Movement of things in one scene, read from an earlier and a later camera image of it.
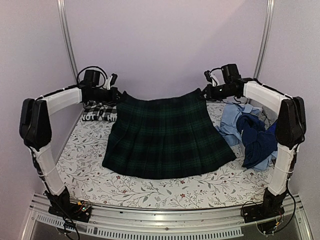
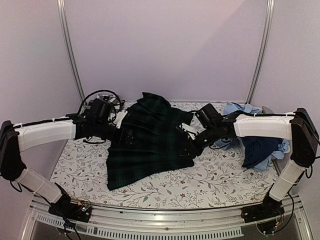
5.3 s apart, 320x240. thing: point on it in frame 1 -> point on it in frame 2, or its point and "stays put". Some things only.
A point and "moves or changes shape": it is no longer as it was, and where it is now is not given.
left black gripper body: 112,97 -> 125,143
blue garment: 258,141 stays put
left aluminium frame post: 67,37 stays put
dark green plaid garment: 165,139 moves or changes shape
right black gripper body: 212,94 -> 199,148
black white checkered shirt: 104,111 moves or changes shape
